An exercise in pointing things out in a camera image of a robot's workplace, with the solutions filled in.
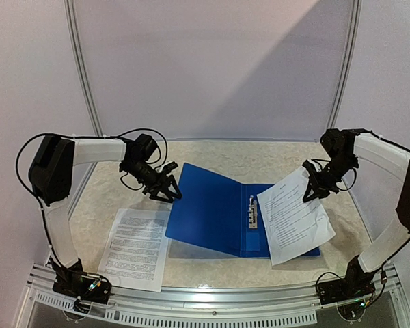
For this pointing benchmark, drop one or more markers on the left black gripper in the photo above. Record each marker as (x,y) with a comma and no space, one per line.
(162,184)

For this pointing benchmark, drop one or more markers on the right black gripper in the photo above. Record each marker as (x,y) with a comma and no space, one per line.
(318,178)

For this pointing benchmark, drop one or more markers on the blue plastic folder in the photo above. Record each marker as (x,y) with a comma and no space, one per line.
(213,214)

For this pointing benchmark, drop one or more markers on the printed paper sheet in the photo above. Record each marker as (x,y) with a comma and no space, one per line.
(136,250)
(293,227)

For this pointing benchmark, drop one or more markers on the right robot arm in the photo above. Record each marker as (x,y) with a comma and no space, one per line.
(386,193)

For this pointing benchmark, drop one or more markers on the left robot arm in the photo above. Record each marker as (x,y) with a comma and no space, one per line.
(50,180)

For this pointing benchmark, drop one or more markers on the metal folder clip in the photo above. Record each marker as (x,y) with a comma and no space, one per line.
(252,213)

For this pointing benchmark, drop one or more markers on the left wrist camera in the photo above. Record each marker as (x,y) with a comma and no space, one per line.
(168,167)

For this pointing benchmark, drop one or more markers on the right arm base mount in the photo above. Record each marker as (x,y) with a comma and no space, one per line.
(365,287)

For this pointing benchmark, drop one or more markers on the aluminium front rail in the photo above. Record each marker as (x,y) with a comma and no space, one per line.
(281,306)

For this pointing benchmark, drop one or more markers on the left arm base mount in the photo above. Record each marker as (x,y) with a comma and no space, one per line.
(84,286)

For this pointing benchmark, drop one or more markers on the right aluminium frame post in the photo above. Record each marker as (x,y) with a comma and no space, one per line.
(349,48)

